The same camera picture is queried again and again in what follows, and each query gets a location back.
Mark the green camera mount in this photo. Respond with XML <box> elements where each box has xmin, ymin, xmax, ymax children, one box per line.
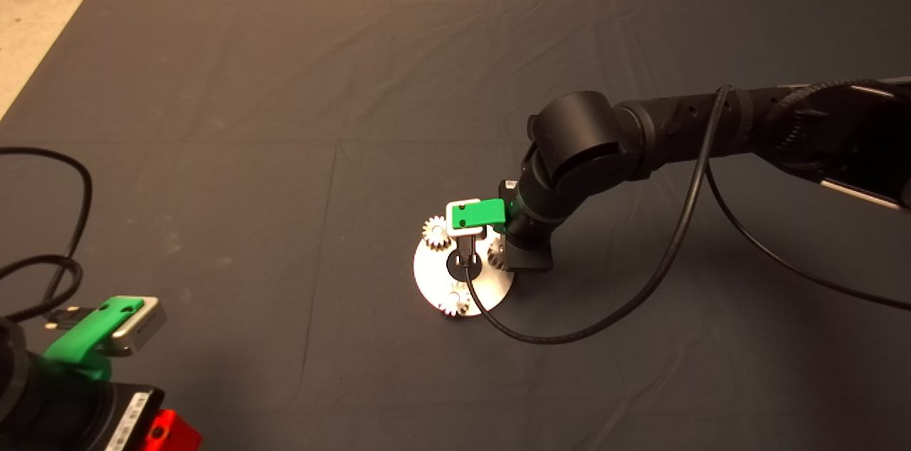
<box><xmin>43</xmin><ymin>297</ymin><xmax>146</xmax><ymax>381</ymax></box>
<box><xmin>451</xmin><ymin>198</ymin><xmax>508</xmax><ymax>233</ymax></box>

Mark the braided black arm cable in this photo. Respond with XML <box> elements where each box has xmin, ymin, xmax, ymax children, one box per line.
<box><xmin>769</xmin><ymin>78</ymin><xmax>899</xmax><ymax>119</ymax></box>

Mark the green right camera mount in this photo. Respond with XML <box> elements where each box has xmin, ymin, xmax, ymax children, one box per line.
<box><xmin>451</xmin><ymin>198</ymin><xmax>508</xmax><ymax>233</ymax></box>

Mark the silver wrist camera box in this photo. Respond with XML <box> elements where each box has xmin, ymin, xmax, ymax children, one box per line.
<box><xmin>107</xmin><ymin>296</ymin><xmax>167</xmax><ymax>356</ymax></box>
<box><xmin>446</xmin><ymin>198</ymin><xmax>486</xmax><ymax>239</ymax></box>

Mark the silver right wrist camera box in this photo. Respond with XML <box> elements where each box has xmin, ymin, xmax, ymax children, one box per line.
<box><xmin>446</xmin><ymin>198</ymin><xmax>486</xmax><ymax>239</ymax></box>

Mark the round metal carrier plate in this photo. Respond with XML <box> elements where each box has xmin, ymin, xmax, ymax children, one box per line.
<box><xmin>413</xmin><ymin>217</ymin><xmax>515</xmax><ymax>317</ymax></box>

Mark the thin black left camera cable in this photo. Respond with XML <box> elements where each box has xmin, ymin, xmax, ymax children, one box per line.
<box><xmin>0</xmin><ymin>147</ymin><xmax>94</xmax><ymax>324</ymax></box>

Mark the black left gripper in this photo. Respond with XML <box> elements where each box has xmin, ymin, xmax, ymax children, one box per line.
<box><xmin>78</xmin><ymin>383</ymin><xmax>204</xmax><ymax>451</ymax></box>

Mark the green left camera mount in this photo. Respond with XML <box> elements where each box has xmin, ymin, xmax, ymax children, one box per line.
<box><xmin>43</xmin><ymin>297</ymin><xmax>146</xmax><ymax>381</ymax></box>

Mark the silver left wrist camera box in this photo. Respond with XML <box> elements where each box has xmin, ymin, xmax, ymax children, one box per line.
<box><xmin>107</xmin><ymin>296</ymin><xmax>167</xmax><ymax>356</ymax></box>

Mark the dark grey table cloth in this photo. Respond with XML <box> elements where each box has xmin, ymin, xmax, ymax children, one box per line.
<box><xmin>0</xmin><ymin>0</ymin><xmax>911</xmax><ymax>451</ymax></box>

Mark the black right camera cable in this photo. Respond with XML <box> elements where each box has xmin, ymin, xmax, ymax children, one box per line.
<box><xmin>455</xmin><ymin>84</ymin><xmax>911</xmax><ymax>346</ymax></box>

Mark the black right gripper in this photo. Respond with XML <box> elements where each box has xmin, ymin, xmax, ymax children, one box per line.
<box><xmin>498</xmin><ymin>180</ymin><xmax>554</xmax><ymax>274</ymax></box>

